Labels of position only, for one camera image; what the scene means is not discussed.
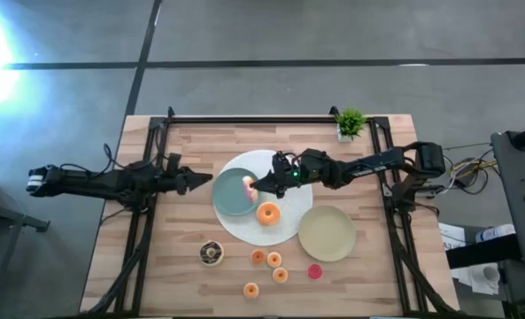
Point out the black aluminium table frame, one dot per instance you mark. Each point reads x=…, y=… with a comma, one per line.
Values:
x=266, y=119

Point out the large chocolate icing donut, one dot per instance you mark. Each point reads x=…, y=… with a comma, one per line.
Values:
x=211, y=253

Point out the white plastic bottle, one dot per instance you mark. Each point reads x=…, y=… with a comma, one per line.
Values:
x=494, y=232

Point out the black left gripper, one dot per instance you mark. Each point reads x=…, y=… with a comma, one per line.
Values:
x=175, y=182

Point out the small donut yellow icing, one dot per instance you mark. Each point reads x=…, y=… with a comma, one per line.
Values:
x=280, y=275

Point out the teal round plate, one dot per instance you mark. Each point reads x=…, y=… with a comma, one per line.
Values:
x=229, y=192

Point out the large white round plate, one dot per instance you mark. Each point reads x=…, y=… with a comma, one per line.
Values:
x=293, y=208

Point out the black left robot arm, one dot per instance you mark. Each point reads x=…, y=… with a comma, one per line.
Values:
x=94, y=181

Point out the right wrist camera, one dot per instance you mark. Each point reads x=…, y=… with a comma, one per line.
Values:
x=282, y=162

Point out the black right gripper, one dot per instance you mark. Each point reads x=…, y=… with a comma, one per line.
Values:
x=311, y=170

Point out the beige round plate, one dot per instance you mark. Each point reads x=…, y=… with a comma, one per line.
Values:
x=327, y=233

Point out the green plant in white pot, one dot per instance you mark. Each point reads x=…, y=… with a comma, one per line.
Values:
x=350, y=123

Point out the large pink icing donut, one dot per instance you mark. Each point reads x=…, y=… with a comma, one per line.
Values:
x=249, y=191

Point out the small donut red icing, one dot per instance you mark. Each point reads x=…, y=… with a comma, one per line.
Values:
x=251, y=290
x=315, y=271
x=258, y=256

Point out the large orange-bottomed donut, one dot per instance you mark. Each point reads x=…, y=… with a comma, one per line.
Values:
x=268, y=213

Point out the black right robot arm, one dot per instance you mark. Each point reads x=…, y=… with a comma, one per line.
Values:
x=377, y=167

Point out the white paper cup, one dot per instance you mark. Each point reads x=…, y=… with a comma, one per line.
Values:
x=490, y=274

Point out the small donut blue sprinkle icing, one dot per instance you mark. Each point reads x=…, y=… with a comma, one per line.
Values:
x=274, y=259

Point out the glass side table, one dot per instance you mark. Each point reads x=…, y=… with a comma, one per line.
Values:
x=1, y=208

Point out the grey equipment cart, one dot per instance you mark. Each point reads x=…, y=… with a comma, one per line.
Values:
x=521, y=199

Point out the white paper sheets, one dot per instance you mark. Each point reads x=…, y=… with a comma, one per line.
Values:
x=451, y=235

